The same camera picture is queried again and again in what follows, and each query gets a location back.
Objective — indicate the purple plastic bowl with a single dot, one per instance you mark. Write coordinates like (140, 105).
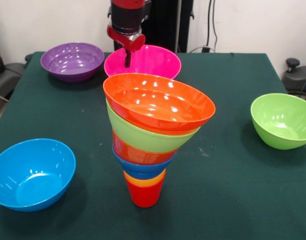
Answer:
(70, 62)

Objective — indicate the small ribbed orange-red bowl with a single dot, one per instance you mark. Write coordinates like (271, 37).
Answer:
(137, 157)

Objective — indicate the large orange-red plastic bowl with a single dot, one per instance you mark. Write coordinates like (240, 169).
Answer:
(157, 105)

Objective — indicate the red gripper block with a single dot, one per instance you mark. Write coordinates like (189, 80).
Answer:
(135, 43)

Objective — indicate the dark grey chair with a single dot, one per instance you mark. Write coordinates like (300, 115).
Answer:
(296, 77)
(8, 77)

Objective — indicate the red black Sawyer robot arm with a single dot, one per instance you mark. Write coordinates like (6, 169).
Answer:
(127, 15)

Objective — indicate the green plastic bowl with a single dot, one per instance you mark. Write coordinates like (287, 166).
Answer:
(147, 141)
(282, 120)

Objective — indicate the light blue plastic bowl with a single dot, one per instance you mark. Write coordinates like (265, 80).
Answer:
(33, 175)

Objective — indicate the orange plastic cup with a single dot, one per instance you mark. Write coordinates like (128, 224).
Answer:
(145, 184)
(127, 178)

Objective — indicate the small dark blue bowl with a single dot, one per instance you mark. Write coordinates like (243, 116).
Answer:
(142, 170)

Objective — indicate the dark green tablecloth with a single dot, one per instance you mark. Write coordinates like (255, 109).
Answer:
(217, 200)

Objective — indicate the red plastic cup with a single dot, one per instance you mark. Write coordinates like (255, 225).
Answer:
(145, 197)

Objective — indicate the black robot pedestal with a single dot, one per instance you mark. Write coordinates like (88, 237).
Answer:
(167, 25)

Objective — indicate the pink plastic bowl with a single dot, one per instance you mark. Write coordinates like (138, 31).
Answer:
(155, 62)

